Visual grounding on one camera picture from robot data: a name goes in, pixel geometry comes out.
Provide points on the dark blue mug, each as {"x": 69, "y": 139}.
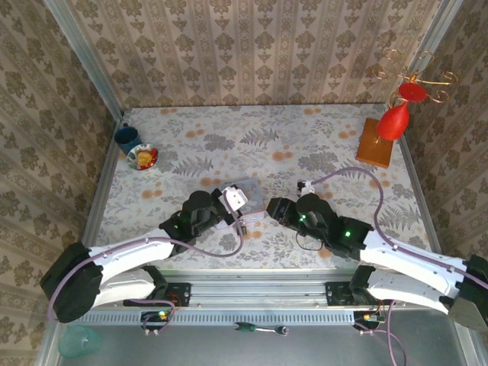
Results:
{"x": 126, "y": 137}

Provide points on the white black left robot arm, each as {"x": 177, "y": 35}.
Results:
{"x": 126, "y": 255}

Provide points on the aluminium frame post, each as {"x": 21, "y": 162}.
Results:
{"x": 446, "y": 15}
{"x": 76, "y": 38}

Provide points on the teal plastic cup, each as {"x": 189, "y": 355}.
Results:
{"x": 78, "y": 341}

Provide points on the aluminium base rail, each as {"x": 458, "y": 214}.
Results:
{"x": 259, "y": 289}

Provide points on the floral tablecloth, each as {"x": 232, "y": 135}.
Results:
{"x": 236, "y": 126}

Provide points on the grey metal shelf plate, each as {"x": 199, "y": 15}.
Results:
{"x": 190, "y": 350}

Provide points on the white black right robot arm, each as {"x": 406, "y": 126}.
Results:
{"x": 404, "y": 259}

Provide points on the small right controller board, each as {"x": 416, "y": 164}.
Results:
{"x": 368, "y": 318}

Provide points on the small left controller board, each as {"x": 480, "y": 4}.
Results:
{"x": 154, "y": 317}

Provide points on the blue cartoon tin box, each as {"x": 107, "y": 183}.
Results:
{"x": 256, "y": 194}

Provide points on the small bowl with food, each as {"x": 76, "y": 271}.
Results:
{"x": 143, "y": 157}

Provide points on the aluminium table side rail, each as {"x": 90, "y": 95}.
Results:
{"x": 104, "y": 171}
{"x": 419, "y": 190}

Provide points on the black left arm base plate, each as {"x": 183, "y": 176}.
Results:
{"x": 179, "y": 293}

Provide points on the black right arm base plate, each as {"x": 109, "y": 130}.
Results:
{"x": 335, "y": 293}

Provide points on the small controller board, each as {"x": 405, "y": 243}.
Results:
{"x": 368, "y": 318}
{"x": 154, "y": 317}

